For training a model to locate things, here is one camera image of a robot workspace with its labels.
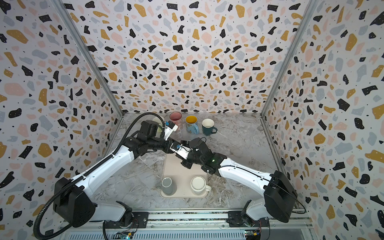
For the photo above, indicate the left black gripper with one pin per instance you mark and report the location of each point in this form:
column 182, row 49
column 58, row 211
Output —
column 169, row 142

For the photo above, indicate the light green mug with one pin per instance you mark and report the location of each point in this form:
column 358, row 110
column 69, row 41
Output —
column 158, row 120

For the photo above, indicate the white mug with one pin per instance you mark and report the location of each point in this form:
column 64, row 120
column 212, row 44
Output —
column 199, row 185

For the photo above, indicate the light blue mug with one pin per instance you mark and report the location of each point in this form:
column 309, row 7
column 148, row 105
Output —
column 192, row 125

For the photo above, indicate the dark green mug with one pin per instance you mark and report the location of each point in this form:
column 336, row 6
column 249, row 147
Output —
column 208, row 127

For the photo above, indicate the pink mug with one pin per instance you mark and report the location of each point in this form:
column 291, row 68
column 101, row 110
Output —
column 176, row 117

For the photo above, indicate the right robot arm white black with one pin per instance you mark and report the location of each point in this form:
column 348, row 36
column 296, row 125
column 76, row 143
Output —
column 278, row 195

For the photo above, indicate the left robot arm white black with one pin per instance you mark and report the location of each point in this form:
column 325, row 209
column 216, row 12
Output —
column 74, row 202

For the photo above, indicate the grey mug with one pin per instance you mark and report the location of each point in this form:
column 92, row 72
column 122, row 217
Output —
column 168, row 186

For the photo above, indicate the beige serving tray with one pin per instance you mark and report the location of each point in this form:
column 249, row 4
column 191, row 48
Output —
column 182, row 177

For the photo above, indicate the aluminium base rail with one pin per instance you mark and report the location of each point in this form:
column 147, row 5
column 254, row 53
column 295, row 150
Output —
column 195, row 224

